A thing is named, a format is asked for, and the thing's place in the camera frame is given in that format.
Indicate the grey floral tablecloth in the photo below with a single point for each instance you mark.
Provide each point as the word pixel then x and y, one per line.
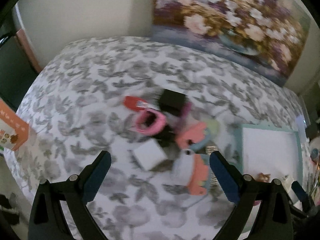
pixel 135 139

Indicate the red glue tube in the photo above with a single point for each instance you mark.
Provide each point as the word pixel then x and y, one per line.
pixel 135 103

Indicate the floral painting canvas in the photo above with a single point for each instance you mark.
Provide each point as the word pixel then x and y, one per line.
pixel 265 36

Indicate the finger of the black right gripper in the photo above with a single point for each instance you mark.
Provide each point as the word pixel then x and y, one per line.
pixel 307 202

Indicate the white round device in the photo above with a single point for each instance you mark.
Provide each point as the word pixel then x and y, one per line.
pixel 182 168

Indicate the teal rimmed white tray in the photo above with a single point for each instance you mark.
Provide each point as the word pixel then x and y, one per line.
pixel 269 150

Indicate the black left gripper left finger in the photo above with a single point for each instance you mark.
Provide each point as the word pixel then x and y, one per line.
pixel 47 220

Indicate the orange teal toy gun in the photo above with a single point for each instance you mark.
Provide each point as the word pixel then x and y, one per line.
pixel 199 183

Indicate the white square box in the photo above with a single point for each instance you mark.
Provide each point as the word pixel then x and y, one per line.
pixel 149 154

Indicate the pink rubber band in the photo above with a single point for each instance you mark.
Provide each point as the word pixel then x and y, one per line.
pixel 150 122

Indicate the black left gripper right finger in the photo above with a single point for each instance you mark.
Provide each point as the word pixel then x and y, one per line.
pixel 273 220

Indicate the white power strip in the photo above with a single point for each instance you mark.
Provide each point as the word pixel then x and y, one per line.
pixel 301 125

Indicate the orange teal toy block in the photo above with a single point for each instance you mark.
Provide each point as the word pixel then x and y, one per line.
pixel 195 138

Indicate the orange cardboard box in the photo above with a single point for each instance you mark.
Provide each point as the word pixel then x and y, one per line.
pixel 14 131

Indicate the black clip object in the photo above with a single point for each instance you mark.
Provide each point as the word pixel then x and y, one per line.
pixel 166 137

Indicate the black square box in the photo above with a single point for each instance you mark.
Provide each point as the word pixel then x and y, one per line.
pixel 172 102

